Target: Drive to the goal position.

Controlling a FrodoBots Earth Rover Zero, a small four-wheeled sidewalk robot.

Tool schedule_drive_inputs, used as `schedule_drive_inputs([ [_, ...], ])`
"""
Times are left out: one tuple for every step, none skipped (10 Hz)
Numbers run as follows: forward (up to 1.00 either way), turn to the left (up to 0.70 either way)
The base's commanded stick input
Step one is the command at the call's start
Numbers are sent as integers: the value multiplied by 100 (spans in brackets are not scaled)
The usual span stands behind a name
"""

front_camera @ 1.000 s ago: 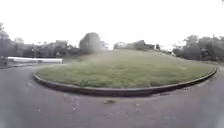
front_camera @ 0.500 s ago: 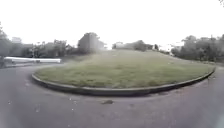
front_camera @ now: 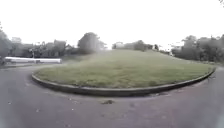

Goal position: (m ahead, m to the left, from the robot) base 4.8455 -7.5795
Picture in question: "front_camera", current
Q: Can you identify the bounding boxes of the distant row of trees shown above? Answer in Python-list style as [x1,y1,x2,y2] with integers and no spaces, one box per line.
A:
[0,29,224,64]

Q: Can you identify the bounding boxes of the white low barrier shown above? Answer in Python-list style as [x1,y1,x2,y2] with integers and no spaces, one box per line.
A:
[4,56,63,65]

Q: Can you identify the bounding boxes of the grey stone kerb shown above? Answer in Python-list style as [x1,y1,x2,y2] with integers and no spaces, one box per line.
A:
[31,68,217,98]

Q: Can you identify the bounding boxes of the distant buildings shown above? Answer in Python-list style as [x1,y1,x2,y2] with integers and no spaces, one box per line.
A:
[111,39,186,54]

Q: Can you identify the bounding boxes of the round dark tree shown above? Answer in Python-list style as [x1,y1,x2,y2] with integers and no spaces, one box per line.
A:
[77,31,105,55]

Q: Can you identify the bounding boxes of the green grass lawn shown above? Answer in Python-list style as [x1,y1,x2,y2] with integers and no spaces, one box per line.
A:
[34,49,215,90]

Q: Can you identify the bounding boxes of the grey asphalt path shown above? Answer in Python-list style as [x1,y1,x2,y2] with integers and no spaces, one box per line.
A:
[0,63,224,128]

